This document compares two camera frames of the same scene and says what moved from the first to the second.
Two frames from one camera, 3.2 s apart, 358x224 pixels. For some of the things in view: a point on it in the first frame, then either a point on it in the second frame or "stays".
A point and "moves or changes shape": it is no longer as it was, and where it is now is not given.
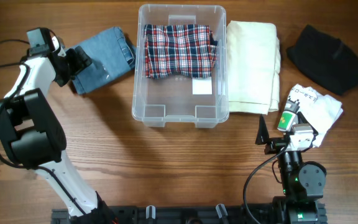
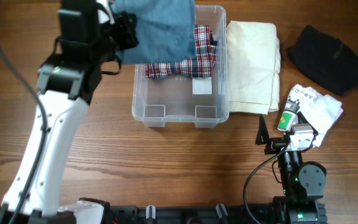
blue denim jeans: [111, 55] moves or changes shape
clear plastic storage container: [156, 101] stays
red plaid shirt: [189, 50] stays
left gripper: [80, 63] -> [123, 22]
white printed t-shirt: [321, 110] stays
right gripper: [263, 137] stays
